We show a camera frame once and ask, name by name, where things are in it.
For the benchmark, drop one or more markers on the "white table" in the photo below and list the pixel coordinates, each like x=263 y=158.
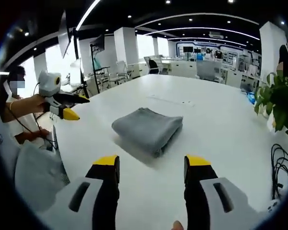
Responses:
x=218 y=134

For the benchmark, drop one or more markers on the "hanging flat monitor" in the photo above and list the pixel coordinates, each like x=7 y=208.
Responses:
x=64 y=36

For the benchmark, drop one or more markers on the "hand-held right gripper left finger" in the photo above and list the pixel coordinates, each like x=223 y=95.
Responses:
x=69 y=206

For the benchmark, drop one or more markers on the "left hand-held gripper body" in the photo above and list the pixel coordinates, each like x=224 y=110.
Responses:
x=49 y=83

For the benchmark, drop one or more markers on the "grey towel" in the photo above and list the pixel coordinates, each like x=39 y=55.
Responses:
x=146 y=129

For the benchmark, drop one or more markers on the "blue cloth bundle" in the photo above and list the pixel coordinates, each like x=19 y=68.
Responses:
x=251 y=98

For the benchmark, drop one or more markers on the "person's right hand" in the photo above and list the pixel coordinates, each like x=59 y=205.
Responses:
x=178 y=225

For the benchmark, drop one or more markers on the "black office chair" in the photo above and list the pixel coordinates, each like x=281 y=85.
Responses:
x=154 y=66

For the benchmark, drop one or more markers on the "person's left hand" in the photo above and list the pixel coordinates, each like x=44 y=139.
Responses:
x=38 y=104

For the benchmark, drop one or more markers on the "green potted plant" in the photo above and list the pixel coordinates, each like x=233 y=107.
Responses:
x=283 y=103

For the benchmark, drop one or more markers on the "person's head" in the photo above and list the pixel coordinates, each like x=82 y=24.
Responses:
x=15 y=71

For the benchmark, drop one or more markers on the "white office chair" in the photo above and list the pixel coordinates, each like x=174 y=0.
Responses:
x=121 y=70

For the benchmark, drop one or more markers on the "black monitor stand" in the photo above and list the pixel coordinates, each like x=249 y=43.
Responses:
x=97 y=45

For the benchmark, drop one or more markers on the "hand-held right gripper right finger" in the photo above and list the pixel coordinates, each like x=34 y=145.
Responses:
x=230 y=210

